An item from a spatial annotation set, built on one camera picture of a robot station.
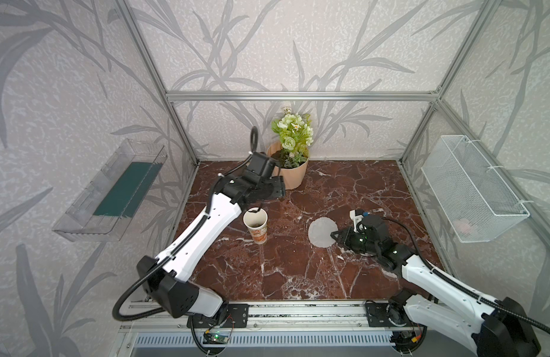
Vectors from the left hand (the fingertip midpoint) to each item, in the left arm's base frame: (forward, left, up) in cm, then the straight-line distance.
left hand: (280, 188), depth 75 cm
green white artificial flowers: (+28, -6, 0) cm, 29 cm away
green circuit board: (-40, +19, -28) cm, 52 cm away
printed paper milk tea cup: (-2, +10, -18) cm, 21 cm away
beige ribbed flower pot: (+18, -6, -16) cm, 25 cm away
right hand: (-10, -18, -14) cm, 25 cm away
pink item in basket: (-11, -61, -5) cm, 62 cm away
